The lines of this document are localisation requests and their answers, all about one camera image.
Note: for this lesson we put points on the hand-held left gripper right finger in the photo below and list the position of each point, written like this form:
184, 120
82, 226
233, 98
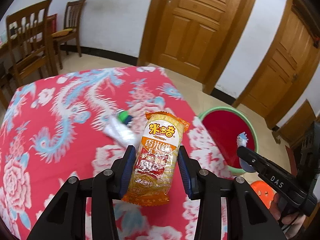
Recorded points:
185, 172

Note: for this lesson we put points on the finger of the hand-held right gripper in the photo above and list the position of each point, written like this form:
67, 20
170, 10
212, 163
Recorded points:
255, 161

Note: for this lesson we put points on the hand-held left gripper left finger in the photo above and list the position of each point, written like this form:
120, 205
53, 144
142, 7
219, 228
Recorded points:
127, 172

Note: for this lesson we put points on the orange snack packet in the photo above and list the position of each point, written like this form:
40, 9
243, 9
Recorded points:
156, 155

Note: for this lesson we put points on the red basin with green rim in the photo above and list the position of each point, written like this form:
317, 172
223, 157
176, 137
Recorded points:
225, 132

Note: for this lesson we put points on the person's right hand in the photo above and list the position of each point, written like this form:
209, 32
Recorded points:
277, 207

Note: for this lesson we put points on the orange plastic stool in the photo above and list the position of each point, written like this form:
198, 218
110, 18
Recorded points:
262, 193

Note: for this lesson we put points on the white tube green cap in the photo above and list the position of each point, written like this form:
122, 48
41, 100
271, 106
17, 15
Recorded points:
120, 127

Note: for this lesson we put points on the red floral tablecloth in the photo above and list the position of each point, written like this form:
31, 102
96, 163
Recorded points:
50, 130

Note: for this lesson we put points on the narrow wooden panel door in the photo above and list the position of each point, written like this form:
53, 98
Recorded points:
282, 67

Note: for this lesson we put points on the wide wooden panel door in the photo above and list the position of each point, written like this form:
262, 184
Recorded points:
197, 30

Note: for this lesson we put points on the wooden slat-back chair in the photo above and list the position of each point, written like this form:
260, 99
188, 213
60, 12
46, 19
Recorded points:
27, 60

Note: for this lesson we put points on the yellow seat cushion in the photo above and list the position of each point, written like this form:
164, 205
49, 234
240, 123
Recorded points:
62, 33

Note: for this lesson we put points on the dark wooden chair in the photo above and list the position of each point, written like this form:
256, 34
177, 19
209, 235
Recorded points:
3, 80

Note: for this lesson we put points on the red chair back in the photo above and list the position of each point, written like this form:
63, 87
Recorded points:
52, 23

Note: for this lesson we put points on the wooden chair with cushion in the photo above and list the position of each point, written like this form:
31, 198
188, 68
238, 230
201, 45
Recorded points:
73, 12

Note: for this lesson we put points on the wooden dining table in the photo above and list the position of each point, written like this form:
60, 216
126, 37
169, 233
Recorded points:
3, 51

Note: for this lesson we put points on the light blue packet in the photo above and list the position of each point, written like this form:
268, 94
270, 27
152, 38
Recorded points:
3, 38

